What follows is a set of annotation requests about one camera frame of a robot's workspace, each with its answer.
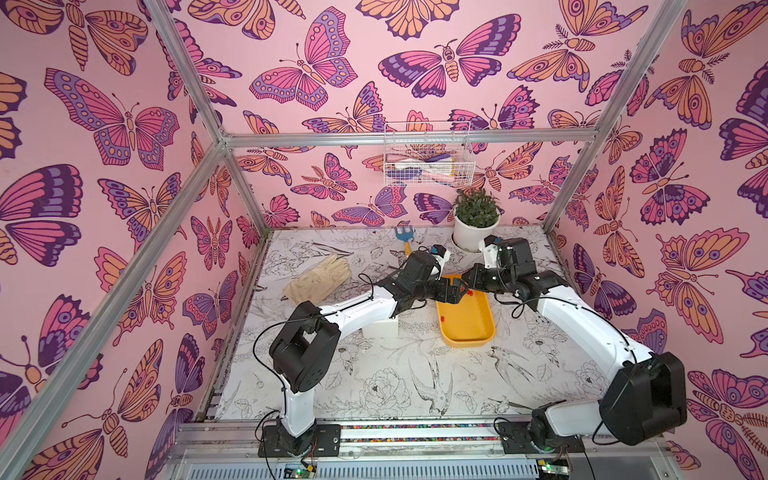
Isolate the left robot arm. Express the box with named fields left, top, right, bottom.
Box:
left=260, top=247, right=469, bottom=457

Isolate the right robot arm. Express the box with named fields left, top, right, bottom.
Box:
left=462, top=235, right=688, bottom=450

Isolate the white block with screws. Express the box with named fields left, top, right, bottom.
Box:
left=362, top=317, right=399, bottom=339

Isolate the yellow plastic tray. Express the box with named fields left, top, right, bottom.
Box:
left=436, top=274, right=496, bottom=349

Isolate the blue yellow garden fork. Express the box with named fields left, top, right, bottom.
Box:
left=395, top=222, right=414, bottom=257

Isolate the white pot green plant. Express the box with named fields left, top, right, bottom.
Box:
left=452, top=189, right=502, bottom=252

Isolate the beige work glove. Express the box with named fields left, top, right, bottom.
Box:
left=283, top=254, right=351, bottom=306

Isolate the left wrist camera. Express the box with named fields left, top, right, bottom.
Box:
left=429, top=244, right=451, bottom=269

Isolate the white wire basket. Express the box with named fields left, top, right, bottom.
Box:
left=381, top=130, right=476, bottom=188

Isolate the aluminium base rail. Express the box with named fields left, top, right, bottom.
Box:
left=160, top=415, right=685, bottom=479

